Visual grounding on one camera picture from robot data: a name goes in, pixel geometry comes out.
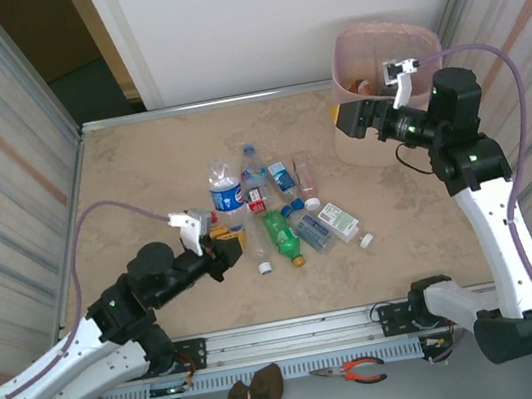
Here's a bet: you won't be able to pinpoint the pink plastic waste bin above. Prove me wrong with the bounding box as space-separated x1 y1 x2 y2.
315 12 460 175

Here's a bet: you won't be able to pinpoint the clear bottle purple label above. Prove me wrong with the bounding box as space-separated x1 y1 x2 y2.
235 141 272 203

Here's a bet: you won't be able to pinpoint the white slotted cable duct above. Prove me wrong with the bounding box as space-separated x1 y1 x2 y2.
96 339 427 399

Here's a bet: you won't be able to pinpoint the green soda bottle yellow cap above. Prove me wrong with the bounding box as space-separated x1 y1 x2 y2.
261 205 307 274

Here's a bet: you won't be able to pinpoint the orange handled pliers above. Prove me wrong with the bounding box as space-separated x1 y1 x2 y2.
306 353 390 394

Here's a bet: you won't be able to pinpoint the tan door edge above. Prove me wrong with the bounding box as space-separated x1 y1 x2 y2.
65 0 146 111

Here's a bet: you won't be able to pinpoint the blue label bottle blue cap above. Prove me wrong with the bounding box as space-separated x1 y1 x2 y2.
202 154 251 239

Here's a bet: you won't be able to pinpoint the clear bottle pale blue label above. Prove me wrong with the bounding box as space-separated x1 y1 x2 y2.
280 196 341 260

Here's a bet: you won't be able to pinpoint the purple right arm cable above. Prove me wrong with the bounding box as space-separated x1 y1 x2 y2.
416 34 532 391

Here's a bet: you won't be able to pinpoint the large brown cloth pouch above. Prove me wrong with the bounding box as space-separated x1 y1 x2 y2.
245 361 288 399

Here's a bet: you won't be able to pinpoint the red white label bottle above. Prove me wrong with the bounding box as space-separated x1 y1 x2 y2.
204 184 272 223

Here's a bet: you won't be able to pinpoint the clear bottle blue white label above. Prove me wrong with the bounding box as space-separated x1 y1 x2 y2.
264 157 310 216

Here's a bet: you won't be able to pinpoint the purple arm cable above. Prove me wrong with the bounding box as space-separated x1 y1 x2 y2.
416 34 532 391
0 190 198 399

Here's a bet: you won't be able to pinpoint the clear unlabelled bottle white cap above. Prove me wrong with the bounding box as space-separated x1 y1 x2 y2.
243 208 279 277

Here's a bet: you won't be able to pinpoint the white door frame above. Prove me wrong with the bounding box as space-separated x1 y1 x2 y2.
85 0 166 119

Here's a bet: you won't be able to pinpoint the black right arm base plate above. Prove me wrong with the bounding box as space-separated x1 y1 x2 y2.
374 290 469 339

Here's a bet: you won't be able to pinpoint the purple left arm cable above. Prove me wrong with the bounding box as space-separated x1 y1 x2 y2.
0 190 198 399

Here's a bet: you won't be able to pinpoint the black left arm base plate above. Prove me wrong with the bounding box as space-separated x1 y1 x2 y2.
169 337 211 375

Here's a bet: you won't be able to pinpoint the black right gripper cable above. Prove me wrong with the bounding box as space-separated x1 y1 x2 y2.
392 139 440 181

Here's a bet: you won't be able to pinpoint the pinkish clear bottle white cap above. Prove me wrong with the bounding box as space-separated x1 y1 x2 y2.
290 149 324 212

